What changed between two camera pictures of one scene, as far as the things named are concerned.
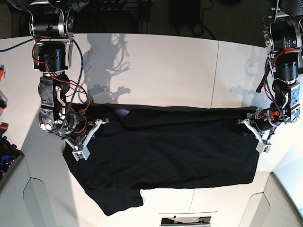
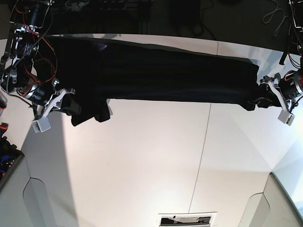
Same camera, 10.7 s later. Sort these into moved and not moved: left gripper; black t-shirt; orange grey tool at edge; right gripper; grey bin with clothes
Moved: black t-shirt; right gripper; left gripper
Not moved: grey bin with clothes; orange grey tool at edge
